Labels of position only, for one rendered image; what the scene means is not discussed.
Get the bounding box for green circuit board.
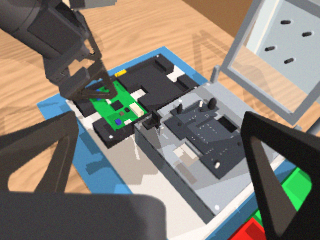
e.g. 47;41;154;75
90;80;147;131

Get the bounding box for green bin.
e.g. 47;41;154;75
244;167;311;227

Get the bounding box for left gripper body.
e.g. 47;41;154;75
8;0;90;99

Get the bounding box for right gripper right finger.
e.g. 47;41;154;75
241;111;320;240

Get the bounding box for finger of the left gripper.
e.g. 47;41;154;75
82;14;102;61
66;58;118;101

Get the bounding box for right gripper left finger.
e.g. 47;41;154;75
0;111;79;192

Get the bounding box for red bin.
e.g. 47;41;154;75
227;217;266;240

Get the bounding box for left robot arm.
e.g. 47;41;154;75
0;0;117;54

